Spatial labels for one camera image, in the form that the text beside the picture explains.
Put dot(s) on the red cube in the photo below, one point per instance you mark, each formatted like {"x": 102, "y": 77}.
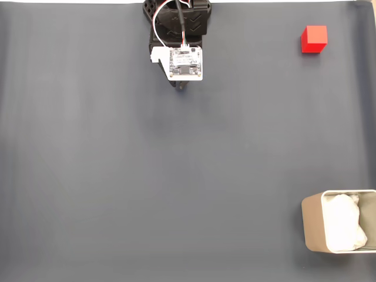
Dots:
{"x": 314, "y": 39}

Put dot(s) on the beige metal box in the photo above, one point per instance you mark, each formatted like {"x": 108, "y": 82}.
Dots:
{"x": 312, "y": 223}

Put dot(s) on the white crumpled paper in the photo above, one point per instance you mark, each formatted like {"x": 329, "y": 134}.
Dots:
{"x": 340, "y": 223}

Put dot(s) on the white camera board with mount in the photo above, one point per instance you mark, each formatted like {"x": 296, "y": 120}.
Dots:
{"x": 185, "y": 63}

